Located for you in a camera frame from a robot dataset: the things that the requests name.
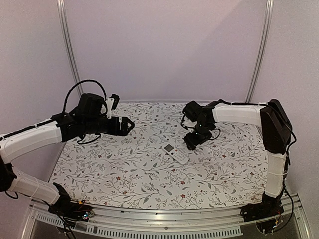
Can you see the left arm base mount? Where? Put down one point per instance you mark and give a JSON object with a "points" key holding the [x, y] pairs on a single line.
{"points": [[64, 207]]}

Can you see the right aluminium frame post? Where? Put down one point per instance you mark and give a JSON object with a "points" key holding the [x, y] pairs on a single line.
{"points": [[261, 50]]}

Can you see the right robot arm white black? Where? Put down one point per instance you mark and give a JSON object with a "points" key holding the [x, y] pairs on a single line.
{"points": [[243, 127]]}

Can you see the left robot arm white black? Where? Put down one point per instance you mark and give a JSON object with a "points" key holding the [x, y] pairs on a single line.
{"points": [[92, 115]]}

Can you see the left aluminium frame post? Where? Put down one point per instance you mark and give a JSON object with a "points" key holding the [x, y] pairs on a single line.
{"points": [[67, 40]]}

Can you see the white remote control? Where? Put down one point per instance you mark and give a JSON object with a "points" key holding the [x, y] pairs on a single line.
{"points": [[176, 154]]}

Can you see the front aluminium rail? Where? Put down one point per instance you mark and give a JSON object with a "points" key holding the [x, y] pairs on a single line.
{"points": [[213, 223]]}

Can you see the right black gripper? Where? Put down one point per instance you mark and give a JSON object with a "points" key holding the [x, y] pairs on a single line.
{"points": [[193, 138]]}

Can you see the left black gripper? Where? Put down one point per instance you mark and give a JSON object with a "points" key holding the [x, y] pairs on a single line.
{"points": [[115, 131]]}

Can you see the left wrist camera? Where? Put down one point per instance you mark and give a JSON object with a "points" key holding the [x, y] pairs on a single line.
{"points": [[111, 104]]}

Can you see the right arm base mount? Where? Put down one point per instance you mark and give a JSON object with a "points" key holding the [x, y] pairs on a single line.
{"points": [[267, 208]]}

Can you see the aluminium frame post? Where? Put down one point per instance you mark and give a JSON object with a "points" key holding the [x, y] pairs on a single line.
{"points": [[67, 40], [261, 50]]}

